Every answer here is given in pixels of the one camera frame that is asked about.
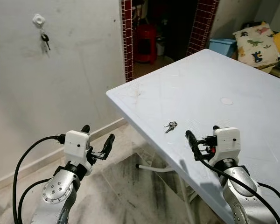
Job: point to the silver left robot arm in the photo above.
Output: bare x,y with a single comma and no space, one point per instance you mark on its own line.
56,196

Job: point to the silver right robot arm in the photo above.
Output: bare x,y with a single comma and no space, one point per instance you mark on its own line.
240,191

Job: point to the white plastic table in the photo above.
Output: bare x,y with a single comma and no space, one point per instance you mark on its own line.
224,121

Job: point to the small silver key bunch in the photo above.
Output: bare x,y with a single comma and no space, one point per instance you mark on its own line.
171,126

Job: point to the white tubular table leg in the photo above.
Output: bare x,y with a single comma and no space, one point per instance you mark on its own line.
151,168

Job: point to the light blue plastic bin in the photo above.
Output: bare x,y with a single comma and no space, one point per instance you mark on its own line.
222,46

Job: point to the dinosaur print pillow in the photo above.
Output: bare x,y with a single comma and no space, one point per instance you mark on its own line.
255,44

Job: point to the red plastic stool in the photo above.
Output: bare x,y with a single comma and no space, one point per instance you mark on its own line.
145,43

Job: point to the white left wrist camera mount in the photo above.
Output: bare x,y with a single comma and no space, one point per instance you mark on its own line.
76,144

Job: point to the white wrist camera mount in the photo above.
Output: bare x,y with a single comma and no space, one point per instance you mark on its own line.
227,142
76,144

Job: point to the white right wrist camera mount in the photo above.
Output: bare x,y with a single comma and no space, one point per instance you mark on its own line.
227,142

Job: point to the red tiled door post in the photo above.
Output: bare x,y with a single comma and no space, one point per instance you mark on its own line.
203,25
126,42

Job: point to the white wall hook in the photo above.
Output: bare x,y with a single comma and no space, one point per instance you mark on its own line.
38,19

